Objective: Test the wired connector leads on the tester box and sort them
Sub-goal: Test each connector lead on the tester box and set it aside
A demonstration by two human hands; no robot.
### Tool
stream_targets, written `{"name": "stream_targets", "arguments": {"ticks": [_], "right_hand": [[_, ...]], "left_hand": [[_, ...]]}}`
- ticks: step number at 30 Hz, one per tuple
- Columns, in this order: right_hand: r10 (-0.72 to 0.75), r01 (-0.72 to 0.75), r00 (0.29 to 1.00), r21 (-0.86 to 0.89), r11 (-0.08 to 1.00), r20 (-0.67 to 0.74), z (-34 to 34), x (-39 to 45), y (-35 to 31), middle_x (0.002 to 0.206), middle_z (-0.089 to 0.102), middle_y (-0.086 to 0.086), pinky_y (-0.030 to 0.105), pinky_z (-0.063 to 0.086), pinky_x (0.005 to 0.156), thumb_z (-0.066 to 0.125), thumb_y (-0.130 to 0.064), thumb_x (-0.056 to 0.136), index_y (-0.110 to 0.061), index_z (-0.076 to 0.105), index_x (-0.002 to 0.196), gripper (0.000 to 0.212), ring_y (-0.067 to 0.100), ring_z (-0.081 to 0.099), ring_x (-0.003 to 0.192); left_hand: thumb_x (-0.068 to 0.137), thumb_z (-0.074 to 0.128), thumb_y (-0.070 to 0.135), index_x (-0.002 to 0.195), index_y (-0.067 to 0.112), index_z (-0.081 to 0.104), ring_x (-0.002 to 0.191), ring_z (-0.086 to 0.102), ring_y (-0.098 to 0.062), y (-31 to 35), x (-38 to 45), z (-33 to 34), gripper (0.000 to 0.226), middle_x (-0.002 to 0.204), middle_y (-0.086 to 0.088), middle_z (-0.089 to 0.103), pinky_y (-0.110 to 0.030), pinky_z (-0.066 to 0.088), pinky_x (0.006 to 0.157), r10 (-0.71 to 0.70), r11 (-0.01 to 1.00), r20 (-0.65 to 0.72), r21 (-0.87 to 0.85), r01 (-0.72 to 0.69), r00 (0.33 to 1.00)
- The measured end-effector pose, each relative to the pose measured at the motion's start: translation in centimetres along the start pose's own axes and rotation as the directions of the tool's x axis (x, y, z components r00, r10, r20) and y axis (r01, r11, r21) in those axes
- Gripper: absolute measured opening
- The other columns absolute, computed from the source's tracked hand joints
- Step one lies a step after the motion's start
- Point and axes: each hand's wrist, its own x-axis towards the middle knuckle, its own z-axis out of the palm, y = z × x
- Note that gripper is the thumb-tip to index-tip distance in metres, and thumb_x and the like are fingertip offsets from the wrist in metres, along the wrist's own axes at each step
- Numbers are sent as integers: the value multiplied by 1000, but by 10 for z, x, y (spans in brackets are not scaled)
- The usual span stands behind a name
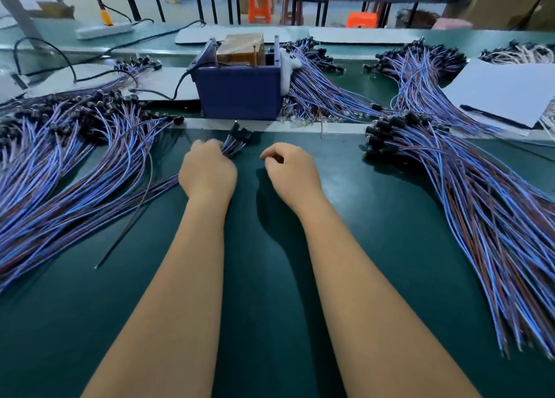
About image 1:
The person's right hand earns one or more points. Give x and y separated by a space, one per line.
295 178

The person's left hand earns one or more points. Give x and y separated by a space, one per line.
208 175

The blue plastic tester box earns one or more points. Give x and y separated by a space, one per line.
236 92

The person's right forearm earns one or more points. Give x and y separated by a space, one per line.
386 315

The person's left forearm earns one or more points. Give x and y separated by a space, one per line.
165 311

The white power strip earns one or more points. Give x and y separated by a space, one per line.
104 31

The white flat mat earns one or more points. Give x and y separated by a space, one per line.
366 35
163 83
204 34

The brown cardboard block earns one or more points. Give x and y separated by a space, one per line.
240 50

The orange plastic stool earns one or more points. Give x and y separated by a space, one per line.
260 6
362 20

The orange plug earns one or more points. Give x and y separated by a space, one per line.
106 17

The black pen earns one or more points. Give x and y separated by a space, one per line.
494 117

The white plastic device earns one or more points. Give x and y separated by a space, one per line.
10 86

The pink plastic stool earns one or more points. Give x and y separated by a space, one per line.
452 24

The open cardboard box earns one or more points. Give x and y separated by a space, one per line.
54 10

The white paper sheet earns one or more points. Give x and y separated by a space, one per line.
505 92

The grey metal pole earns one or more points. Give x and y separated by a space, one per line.
17 7

